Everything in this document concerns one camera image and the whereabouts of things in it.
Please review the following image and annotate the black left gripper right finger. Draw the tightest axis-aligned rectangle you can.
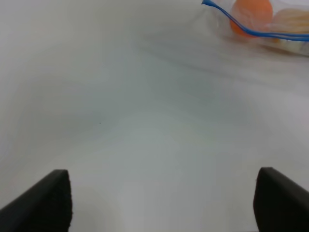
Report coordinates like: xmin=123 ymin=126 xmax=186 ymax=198
xmin=253 ymin=167 xmax=309 ymax=232

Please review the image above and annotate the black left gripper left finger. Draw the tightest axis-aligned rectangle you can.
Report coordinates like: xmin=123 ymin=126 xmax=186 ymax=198
xmin=0 ymin=170 xmax=72 ymax=232

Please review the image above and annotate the clear zip bag blue seal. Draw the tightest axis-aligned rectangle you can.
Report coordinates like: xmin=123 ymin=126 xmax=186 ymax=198
xmin=202 ymin=0 xmax=309 ymax=56

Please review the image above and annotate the yellow pear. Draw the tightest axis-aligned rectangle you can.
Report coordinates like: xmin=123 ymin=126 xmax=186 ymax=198
xmin=270 ymin=8 xmax=309 ymax=35

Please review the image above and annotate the orange fruit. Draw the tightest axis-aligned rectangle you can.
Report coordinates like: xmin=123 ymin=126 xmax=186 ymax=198
xmin=230 ymin=0 xmax=273 ymax=32

